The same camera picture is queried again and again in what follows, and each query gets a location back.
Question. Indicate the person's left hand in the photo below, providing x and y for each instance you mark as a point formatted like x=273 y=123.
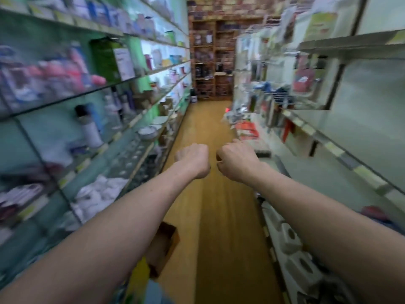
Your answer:
x=193 y=160

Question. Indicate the person's right hand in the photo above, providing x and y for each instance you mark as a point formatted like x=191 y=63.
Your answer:
x=237 y=160

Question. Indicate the metal store shelving unit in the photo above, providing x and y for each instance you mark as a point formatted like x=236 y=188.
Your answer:
x=367 y=91

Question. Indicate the person's left forearm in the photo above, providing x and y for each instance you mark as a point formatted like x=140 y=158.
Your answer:
x=82 y=250

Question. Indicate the person's right forearm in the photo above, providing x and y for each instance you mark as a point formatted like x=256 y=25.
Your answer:
x=335 y=237

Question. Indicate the beige tissue box holder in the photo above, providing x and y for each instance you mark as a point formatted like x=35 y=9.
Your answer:
x=305 y=270
x=291 y=237

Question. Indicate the white textured pack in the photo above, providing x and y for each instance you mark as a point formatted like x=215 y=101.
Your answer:
x=258 y=148

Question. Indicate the red mesh bag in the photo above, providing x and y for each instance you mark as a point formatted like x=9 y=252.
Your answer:
x=247 y=129

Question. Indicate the stack of white bowls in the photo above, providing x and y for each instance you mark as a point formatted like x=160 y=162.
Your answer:
x=149 y=131

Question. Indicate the white ceramic tea set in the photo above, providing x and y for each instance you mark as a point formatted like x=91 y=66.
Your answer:
x=95 y=194

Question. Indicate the white thermos flask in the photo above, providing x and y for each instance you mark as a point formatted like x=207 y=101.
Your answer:
x=88 y=129

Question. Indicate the hanging packaged goods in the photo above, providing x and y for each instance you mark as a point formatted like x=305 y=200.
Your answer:
x=278 y=53

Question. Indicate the green white carton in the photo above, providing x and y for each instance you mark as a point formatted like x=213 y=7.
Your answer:
x=114 y=60

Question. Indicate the row of toiletry bottles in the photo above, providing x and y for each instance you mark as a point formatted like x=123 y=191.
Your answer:
x=44 y=76

